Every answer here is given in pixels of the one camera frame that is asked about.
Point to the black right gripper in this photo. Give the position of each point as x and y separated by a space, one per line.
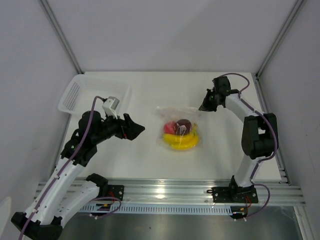
205 106

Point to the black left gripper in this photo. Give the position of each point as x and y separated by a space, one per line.
127 129

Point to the dark red mangosteen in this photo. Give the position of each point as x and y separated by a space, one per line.
183 127

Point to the red apple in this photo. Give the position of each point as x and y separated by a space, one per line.
169 128

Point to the clear zip top bag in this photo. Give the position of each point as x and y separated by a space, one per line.
174 114

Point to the yellow banana bunch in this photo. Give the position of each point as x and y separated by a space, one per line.
182 142

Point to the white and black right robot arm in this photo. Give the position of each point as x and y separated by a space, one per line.
259 141

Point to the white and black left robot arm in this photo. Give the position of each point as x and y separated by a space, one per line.
47 216

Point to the white perforated plastic basket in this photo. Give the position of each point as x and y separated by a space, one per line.
82 89

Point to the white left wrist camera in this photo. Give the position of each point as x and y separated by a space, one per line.
110 106

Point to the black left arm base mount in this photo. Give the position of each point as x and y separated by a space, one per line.
116 191

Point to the white slotted cable duct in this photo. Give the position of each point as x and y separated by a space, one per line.
161 209

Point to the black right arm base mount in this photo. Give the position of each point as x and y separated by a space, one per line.
238 195

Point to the aluminium mounting rail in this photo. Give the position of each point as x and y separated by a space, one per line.
194 192

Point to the right aluminium frame post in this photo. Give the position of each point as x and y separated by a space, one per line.
283 31

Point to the aluminium frame post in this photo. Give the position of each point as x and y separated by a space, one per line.
53 21
283 31

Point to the left aluminium frame post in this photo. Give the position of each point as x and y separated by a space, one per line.
53 21

